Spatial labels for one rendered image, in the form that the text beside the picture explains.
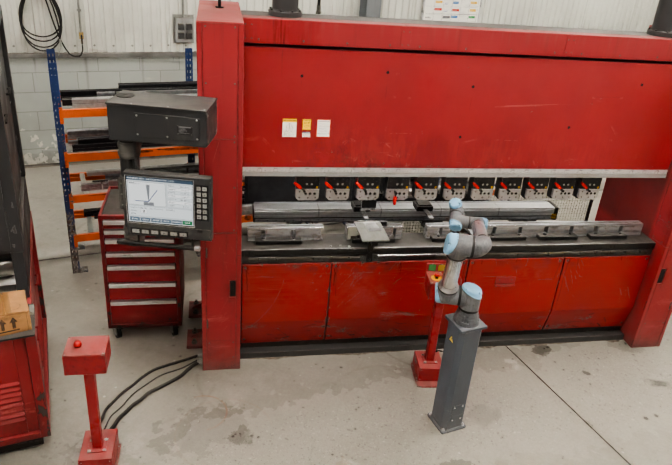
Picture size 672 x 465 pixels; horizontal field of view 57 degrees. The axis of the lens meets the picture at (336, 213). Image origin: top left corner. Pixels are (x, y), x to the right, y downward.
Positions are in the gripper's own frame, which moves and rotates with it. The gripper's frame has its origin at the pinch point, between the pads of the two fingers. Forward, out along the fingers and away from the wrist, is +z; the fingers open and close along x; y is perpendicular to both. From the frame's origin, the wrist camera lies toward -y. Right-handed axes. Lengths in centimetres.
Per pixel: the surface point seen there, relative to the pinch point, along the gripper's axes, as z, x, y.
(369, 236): -10, 54, -21
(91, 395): -64, 122, -186
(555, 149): 5, -31, 89
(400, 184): -19, 48, 18
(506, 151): -8, -5, 69
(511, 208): 58, -1, 72
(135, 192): -124, 121, -95
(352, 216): 11, 87, 3
